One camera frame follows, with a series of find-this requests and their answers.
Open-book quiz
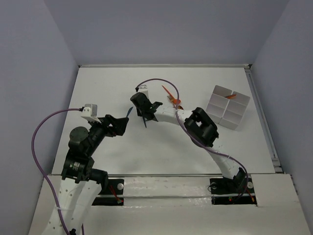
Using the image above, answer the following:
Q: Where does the orange plastic fork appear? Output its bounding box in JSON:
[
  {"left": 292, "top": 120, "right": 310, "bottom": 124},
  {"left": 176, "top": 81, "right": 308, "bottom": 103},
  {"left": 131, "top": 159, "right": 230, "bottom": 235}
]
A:
[{"left": 226, "top": 94, "right": 236, "bottom": 99}]

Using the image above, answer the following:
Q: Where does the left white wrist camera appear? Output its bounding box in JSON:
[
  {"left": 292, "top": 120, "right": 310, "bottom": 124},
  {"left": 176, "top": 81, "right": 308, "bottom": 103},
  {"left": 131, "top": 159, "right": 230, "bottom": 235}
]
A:
[{"left": 81, "top": 104, "right": 100, "bottom": 122}]

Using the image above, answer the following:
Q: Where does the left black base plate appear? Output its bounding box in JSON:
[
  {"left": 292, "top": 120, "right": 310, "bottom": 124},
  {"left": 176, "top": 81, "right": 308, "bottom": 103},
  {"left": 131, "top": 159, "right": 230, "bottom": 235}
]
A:
[{"left": 92, "top": 178, "right": 124, "bottom": 206}]

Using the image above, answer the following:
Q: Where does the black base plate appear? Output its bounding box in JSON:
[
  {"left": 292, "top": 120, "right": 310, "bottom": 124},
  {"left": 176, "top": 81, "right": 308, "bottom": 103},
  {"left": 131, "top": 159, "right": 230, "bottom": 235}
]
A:
[
  {"left": 207, "top": 177, "right": 257, "bottom": 205},
  {"left": 92, "top": 178, "right": 124, "bottom": 206}
]

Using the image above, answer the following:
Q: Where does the white divided container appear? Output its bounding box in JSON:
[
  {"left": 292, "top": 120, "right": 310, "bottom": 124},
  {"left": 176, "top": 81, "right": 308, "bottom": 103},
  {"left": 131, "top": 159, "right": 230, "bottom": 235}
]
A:
[{"left": 206, "top": 85, "right": 250, "bottom": 130}]

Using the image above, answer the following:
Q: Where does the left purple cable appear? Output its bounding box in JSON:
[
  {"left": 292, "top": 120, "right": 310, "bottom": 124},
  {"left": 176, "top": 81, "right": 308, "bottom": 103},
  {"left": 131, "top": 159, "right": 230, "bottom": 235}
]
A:
[{"left": 31, "top": 107, "right": 85, "bottom": 235}]

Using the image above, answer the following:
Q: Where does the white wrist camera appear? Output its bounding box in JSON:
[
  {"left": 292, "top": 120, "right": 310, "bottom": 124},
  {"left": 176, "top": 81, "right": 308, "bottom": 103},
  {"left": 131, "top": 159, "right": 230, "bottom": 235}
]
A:
[
  {"left": 81, "top": 104, "right": 100, "bottom": 122},
  {"left": 138, "top": 84, "right": 149, "bottom": 98}
]

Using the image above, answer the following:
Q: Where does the orange plastic spoon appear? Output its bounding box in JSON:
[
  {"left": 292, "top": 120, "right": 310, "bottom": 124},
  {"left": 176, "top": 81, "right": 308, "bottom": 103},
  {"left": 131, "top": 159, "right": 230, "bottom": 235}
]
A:
[{"left": 171, "top": 99, "right": 181, "bottom": 104}]

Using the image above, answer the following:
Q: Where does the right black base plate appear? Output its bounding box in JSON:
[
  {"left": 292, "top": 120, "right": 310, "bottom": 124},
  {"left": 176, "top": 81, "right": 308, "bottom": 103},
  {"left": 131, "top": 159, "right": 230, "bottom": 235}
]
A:
[{"left": 207, "top": 177, "right": 257, "bottom": 205}]

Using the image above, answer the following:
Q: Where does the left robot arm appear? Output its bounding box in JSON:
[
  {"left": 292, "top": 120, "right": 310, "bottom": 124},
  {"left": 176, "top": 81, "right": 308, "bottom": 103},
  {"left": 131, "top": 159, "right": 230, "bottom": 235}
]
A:
[{"left": 43, "top": 115, "right": 129, "bottom": 235}]

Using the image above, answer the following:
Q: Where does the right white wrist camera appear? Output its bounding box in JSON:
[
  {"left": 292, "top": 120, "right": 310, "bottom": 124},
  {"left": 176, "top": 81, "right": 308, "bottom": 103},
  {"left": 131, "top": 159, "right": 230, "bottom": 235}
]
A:
[{"left": 138, "top": 84, "right": 149, "bottom": 98}]

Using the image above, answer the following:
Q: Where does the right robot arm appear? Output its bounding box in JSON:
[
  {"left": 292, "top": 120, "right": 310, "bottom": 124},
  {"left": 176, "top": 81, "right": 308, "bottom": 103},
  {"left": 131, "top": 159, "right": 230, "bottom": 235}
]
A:
[{"left": 130, "top": 92, "right": 248, "bottom": 196}]

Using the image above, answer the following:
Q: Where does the purple cable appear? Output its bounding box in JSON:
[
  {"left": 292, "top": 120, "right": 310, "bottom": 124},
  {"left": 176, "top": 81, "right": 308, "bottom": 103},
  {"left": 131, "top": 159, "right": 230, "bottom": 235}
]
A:
[
  {"left": 135, "top": 78, "right": 249, "bottom": 196},
  {"left": 31, "top": 107, "right": 85, "bottom": 235}
]

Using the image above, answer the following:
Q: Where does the blue plastic knife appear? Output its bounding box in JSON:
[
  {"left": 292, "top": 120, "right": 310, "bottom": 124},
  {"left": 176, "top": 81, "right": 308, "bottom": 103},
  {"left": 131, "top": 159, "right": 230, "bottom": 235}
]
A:
[{"left": 126, "top": 107, "right": 133, "bottom": 118}]

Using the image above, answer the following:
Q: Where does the orange plastic knife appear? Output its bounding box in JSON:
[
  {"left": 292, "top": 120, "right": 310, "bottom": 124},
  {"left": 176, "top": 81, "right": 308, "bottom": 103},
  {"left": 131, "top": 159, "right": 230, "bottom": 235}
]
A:
[{"left": 162, "top": 85, "right": 174, "bottom": 99}]

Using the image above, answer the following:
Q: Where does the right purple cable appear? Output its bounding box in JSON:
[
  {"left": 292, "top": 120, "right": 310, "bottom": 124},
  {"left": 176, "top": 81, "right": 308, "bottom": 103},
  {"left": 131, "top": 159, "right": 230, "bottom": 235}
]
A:
[{"left": 135, "top": 78, "right": 249, "bottom": 196}]

